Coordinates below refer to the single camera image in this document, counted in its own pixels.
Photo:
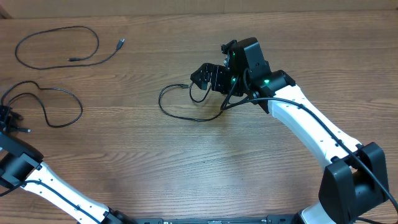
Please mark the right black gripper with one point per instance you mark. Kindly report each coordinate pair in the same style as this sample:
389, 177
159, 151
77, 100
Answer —
216, 73

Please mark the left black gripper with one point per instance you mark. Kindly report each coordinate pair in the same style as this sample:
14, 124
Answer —
5, 118

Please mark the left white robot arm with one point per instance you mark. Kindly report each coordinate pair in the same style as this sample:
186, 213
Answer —
22, 166

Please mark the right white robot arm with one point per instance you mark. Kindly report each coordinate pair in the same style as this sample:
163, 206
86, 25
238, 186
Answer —
354, 175

